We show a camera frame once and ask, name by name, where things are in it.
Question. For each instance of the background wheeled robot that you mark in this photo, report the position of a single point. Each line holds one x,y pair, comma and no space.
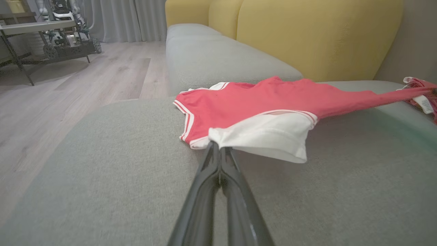
68,48

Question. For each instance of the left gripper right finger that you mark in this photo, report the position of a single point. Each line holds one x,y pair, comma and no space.
244,218

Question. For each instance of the large grey sofa seat cushion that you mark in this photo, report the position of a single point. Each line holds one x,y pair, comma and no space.
102,177

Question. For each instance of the black frame table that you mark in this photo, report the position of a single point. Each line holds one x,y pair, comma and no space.
34,26

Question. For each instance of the grey curtain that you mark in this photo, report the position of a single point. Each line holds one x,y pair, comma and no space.
126,18

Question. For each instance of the yellow sofa back cushion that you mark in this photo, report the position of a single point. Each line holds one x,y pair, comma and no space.
186,12
223,17
317,37

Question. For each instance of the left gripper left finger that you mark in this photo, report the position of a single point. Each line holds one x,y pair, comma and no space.
199,212

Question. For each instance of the small grey sofa seat cushion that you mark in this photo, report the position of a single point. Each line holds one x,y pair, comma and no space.
218,58

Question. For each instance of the yellow box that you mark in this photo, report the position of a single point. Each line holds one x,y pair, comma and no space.
15,6

